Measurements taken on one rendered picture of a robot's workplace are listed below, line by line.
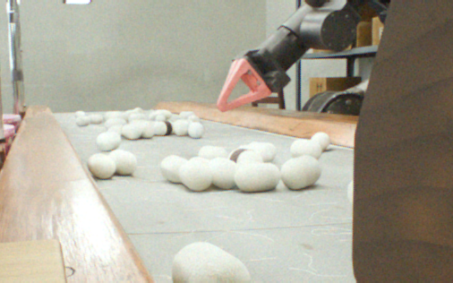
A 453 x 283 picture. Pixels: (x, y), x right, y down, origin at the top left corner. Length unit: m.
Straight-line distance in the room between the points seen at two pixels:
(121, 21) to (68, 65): 0.60
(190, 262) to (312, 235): 0.12
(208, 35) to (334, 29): 4.76
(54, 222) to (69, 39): 5.16
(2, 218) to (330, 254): 0.14
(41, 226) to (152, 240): 0.08
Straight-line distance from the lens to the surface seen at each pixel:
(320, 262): 0.26
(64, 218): 0.24
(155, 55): 5.48
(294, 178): 0.42
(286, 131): 0.86
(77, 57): 5.38
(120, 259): 0.18
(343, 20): 0.89
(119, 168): 0.50
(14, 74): 1.36
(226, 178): 0.42
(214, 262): 0.19
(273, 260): 0.26
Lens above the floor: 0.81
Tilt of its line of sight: 8 degrees down
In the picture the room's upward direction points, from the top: 1 degrees counter-clockwise
